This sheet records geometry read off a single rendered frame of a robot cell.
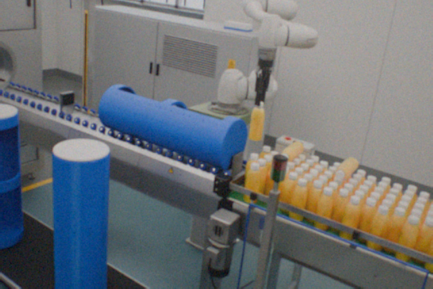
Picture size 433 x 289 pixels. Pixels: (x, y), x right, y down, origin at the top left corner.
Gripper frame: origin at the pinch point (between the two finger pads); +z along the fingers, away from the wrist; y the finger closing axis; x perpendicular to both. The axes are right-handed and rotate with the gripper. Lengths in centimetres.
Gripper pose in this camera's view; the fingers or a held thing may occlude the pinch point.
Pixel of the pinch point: (260, 98)
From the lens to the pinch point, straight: 230.5
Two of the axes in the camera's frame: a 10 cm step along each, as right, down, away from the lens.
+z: -1.1, 9.4, 3.3
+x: 8.4, 2.7, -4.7
